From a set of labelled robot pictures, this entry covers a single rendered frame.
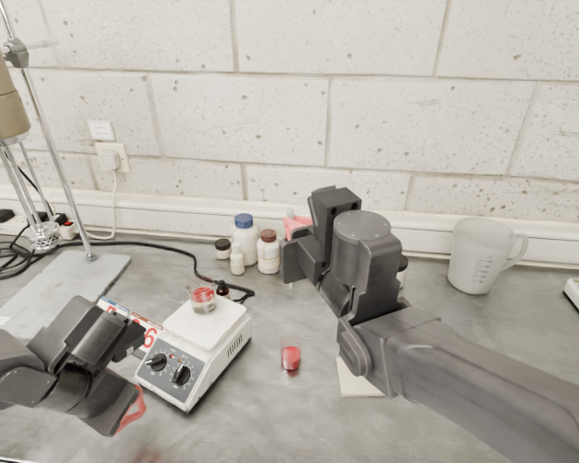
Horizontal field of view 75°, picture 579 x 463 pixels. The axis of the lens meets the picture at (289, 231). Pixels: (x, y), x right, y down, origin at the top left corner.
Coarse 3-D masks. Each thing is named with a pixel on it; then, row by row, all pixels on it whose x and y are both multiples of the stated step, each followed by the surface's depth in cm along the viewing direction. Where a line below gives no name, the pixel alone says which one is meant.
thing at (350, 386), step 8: (336, 360) 73; (344, 368) 71; (344, 376) 70; (352, 376) 70; (360, 376) 70; (344, 384) 69; (352, 384) 69; (360, 384) 69; (368, 384) 69; (344, 392) 67; (352, 392) 67; (360, 392) 67; (368, 392) 67; (376, 392) 67
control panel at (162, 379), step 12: (156, 348) 69; (168, 348) 69; (144, 360) 69; (168, 360) 68; (192, 360) 67; (144, 372) 68; (156, 372) 67; (168, 372) 67; (192, 372) 65; (156, 384) 66; (168, 384) 65; (192, 384) 64; (180, 396) 64
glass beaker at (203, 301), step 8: (200, 272) 72; (192, 280) 72; (200, 280) 73; (208, 280) 73; (192, 288) 73; (200, 288) 68; (208, 288) 69; (192, 296) 69; (200, 296) 69; (208, 296) 70; (192, 304) 71; (200, 304) 70; (208, 304) 71; (216, 304) 73; (200, 312) 71; (208, 312) 72
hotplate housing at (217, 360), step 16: (240, 320) 74; (160, 336) 70; (176, 336) 70; (240, 336) 73; (192, 352) 67; (208, 352) 67; (224, 352) 69; (208, 368) 66; (224, 368) 72; (144, 384) 67; (208, 384) 67; (176, 400) 64; (192, 400) 64
